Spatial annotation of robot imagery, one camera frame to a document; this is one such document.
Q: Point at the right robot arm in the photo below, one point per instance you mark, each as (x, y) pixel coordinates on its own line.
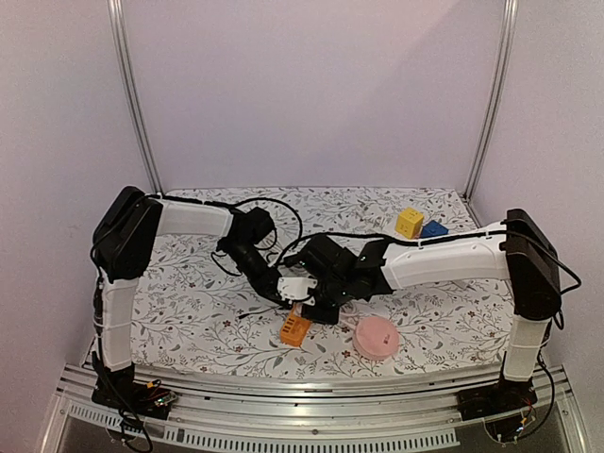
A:
(515, 250)

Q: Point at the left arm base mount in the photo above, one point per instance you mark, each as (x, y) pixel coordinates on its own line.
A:
(119, 391)

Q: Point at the front aluminium rail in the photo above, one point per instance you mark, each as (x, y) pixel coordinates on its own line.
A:
(415, 413)

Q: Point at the orange power strip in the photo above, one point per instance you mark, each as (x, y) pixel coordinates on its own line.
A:
(295, 327)

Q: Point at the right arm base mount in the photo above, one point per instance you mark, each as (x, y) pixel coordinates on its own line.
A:
(507, 405)

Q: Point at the left aluminium frame post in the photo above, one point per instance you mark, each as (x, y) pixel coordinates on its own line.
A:
(117, 21)

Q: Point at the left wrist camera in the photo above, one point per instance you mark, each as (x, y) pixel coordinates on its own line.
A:
(297, 289)

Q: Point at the yellow cube socket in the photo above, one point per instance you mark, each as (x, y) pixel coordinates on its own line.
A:
(409, 223)

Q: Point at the blue cube socket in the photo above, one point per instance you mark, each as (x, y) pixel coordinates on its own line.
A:
(433, 229)

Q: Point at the floral table mat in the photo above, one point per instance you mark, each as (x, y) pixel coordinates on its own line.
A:
(175, 274)

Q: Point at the black adapter with cable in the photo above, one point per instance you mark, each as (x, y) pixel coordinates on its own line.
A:
(259, 312)

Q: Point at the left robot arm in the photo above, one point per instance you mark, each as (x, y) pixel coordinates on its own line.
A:
(124, 242)

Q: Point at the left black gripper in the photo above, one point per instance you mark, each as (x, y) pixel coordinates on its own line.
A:
(266, 283)

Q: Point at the pink round power strip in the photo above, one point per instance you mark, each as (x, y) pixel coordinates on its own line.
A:
(375, 338)

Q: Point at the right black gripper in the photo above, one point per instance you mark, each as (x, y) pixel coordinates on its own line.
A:
(323, 310)

